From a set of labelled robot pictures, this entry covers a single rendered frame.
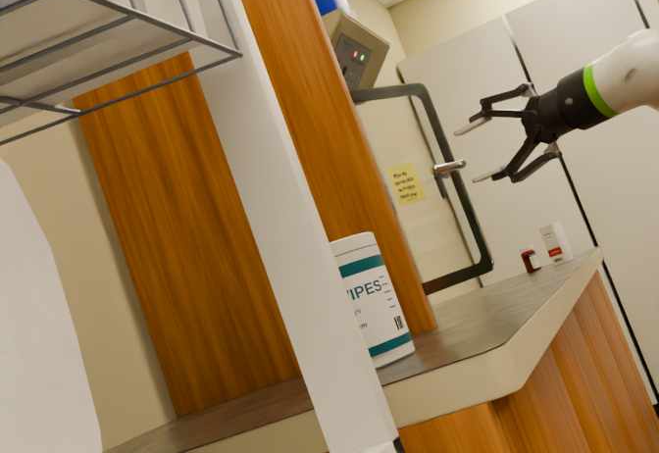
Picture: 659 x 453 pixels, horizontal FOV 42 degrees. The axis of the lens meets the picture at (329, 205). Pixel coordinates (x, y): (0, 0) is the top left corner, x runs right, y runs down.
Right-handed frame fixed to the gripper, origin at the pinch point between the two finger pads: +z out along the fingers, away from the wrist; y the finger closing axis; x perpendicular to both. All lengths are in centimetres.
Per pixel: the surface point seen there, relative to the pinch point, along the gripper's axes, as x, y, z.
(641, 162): -279, 2, 113
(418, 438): 72, -31, -36
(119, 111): 43, 29, 39
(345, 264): 60, -14, -21
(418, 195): 3.7, -2.9, 13.6
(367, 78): -4.2, 24.2, 22.0
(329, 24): 17.2, 29.2, 6.9
